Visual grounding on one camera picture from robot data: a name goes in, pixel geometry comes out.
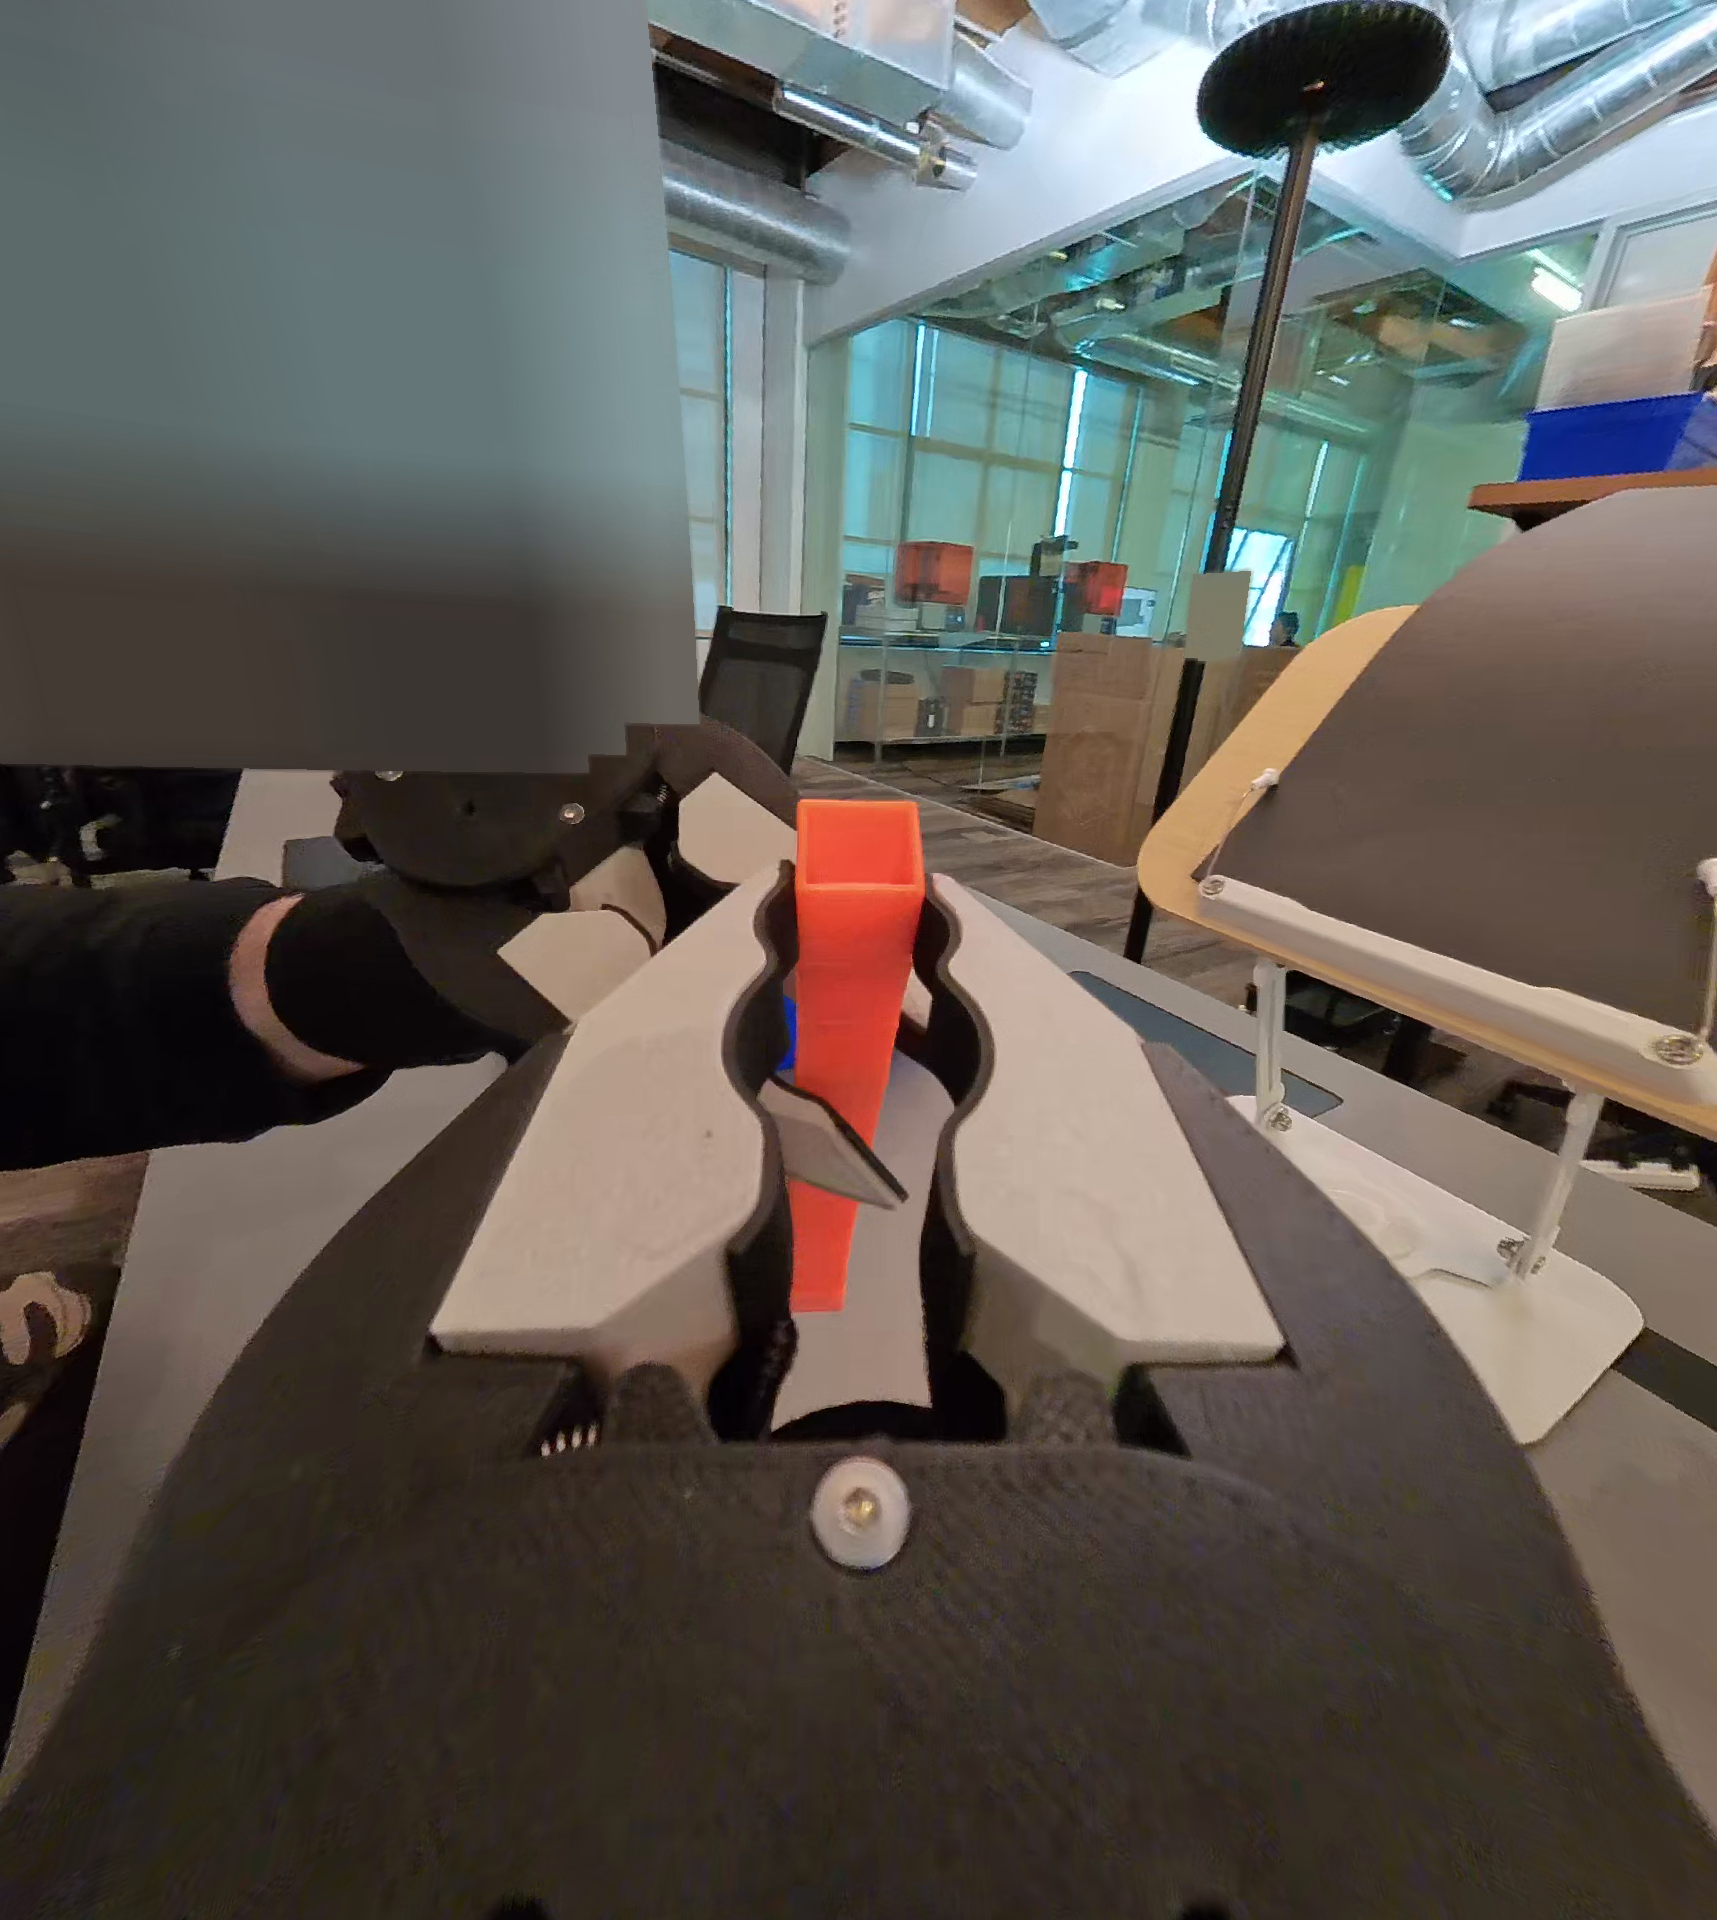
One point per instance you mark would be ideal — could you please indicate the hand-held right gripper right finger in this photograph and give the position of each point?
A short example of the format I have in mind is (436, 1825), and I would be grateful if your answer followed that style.
(1100, 1201)

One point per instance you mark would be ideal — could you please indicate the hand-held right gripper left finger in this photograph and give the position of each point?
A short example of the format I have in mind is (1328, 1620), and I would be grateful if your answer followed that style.
(606, 1201)

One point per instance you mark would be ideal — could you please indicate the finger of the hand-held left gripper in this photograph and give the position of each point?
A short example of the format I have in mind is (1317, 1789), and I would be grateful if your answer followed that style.
(583, 954)
(835, 1141)

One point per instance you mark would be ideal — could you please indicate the person's left forearm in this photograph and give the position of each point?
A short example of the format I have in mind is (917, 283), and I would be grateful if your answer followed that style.
(79, 1021)

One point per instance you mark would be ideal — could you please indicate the person's left hand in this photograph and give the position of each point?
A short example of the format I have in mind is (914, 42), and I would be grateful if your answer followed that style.
(394, 976)

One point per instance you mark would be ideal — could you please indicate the black office chair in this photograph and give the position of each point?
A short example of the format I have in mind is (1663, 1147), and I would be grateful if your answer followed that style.
(763, 684)

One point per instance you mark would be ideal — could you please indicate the white board stand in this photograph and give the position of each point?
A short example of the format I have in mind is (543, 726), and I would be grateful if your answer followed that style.
(1429, 1261)

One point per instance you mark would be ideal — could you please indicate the large cardboard box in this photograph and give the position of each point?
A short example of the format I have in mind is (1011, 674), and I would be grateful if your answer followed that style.
(1143, 744)

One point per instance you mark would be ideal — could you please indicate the orange 3D printer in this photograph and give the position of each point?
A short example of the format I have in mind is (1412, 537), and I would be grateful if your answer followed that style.
(1100, 593)
(934, 574)

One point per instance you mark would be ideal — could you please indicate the wooden board with black mat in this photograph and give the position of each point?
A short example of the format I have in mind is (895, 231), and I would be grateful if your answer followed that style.
(1580, 751)

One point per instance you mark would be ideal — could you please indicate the wooden standing desk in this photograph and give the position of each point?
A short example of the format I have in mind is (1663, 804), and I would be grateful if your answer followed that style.
(1639, 490)

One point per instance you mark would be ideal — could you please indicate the small blue bin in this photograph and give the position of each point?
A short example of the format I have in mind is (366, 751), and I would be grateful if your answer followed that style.
(1633, 436)

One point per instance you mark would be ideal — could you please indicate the black round-top pole stand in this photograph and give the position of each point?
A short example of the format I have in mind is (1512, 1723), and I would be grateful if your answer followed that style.
(1324, 66)

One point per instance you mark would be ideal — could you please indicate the silver ventilation duct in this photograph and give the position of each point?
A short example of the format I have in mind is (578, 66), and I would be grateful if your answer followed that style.
(830, 76)
(755, 211)

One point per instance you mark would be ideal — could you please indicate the silver bent duct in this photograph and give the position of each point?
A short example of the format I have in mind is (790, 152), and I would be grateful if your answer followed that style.
(1609, 90)

